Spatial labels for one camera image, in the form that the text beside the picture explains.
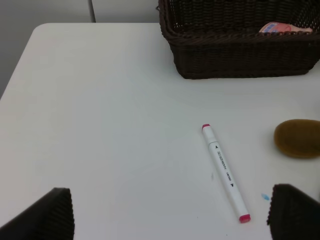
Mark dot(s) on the dark brown wicker basket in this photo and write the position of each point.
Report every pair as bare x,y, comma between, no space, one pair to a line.
221,38

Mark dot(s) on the pink dish soap bottle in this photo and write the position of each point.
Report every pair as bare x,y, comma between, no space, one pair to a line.
278,27

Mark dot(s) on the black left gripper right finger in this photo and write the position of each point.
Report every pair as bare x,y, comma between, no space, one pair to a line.
293,215

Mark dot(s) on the brown kiwi fruit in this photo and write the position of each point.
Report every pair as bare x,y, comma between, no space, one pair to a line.
298,138

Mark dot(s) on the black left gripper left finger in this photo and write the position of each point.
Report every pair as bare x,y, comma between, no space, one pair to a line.
49,218

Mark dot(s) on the white marker with red caps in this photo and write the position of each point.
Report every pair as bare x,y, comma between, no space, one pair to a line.
226,177

